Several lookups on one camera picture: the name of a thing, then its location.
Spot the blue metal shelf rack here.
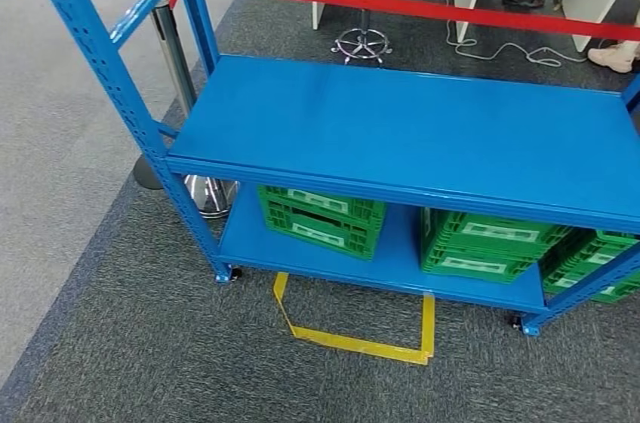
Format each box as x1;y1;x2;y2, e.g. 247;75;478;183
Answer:
17;0;640;338

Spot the green plastic crate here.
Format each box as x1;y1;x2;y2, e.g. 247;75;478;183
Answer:
539;229;640;305
257;184;387;262
420;207;576;285

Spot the red barrier belt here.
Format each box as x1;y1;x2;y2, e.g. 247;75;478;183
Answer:
168;0;640;44

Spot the person's beige shoe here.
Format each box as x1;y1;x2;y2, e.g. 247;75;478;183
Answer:
587;40;640;75

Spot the chrome stanchion post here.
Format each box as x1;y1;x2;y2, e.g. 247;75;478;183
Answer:
149;0;240;221

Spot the white floor cable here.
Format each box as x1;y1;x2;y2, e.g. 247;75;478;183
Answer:
425;0;590;69

